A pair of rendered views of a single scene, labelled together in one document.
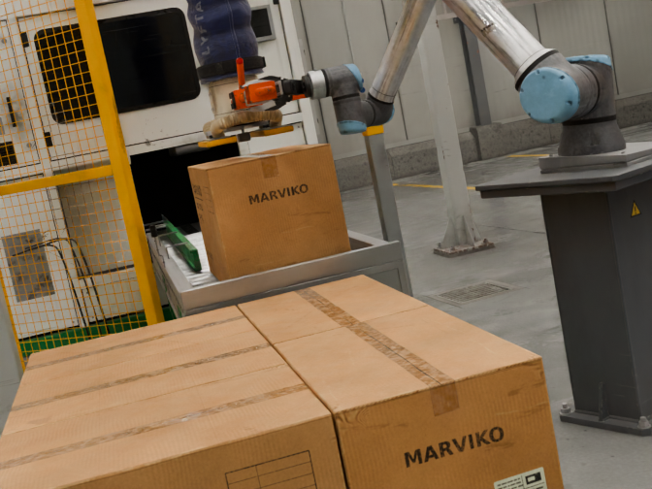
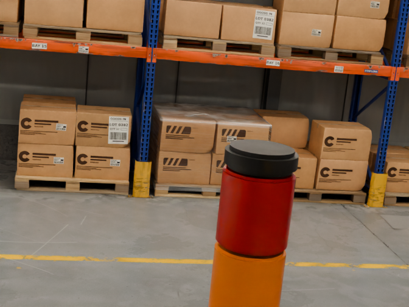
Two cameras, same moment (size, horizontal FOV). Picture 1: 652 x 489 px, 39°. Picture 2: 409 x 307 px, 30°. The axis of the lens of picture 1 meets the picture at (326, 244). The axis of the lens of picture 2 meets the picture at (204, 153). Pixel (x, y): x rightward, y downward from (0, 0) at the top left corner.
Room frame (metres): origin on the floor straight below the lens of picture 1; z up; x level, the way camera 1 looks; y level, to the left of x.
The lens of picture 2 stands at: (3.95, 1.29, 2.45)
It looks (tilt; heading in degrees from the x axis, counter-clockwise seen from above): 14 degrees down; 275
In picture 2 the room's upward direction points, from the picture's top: 6 degrees clockwise
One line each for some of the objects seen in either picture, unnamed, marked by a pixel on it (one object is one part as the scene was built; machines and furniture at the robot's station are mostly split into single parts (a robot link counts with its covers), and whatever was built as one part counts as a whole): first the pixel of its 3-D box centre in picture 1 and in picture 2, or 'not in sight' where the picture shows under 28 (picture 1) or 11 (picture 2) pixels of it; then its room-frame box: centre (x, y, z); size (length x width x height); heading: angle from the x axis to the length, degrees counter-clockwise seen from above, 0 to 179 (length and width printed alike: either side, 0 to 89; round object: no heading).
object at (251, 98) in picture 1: (260, 92); not in sight; (2.62, 0.10, 1.13); 0.08 x 0.07 x 0.05; 11
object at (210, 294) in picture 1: (293, 275); not in sight; (2.82, 0.11, 0.58); 0.70 x 0.03 x 0.06; 102
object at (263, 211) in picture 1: (265, 212); not in sight; (3.19, 0.18, 0.75); 0.60 x 0.40 x 0.40; 13
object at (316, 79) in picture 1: (314, 83); not in sight; (3.00, -0.06, 1.14); 0.09 x 0.05 x 0.10; 12
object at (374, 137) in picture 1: (394, 246); not in sight; (3.49, -0.25, 0.50); 0.07 x 0.07 x 1.00; 12
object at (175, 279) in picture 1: (168, 276); not in sight; (3.90, 0.68, 0.50); 2.31 x 0.05 x 0.19; 12
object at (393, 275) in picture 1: (300, 308); not in sight; (2.82, 0.11, 0.48); 0.70 x 0.03 x 0.15; 102
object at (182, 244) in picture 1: (171, 242); not in sight; (4.25, 0.70, 0.60); 1.60 x 0.10 x 0.09; 12
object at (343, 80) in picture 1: (341, 81); not in sight; (3.02, -0.15, 1.13); 0.12 x 0.09 x 0.10; 102
